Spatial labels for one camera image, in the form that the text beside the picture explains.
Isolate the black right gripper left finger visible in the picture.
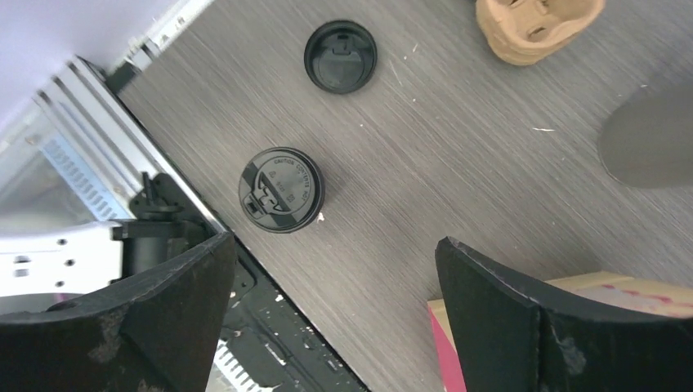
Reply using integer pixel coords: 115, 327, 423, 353
1, 233, 236, 391

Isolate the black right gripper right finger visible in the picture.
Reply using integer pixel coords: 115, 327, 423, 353
435, 237, 692, 391

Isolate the pink paper gift bag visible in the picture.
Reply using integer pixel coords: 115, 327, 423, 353
427, 271, 692, 391

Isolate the black plastic cup lid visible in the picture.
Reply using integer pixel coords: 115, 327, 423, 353
238, 147, 326, 234

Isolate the grey straw holder cup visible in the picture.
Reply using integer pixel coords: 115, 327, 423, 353
597, 82, 692, 189

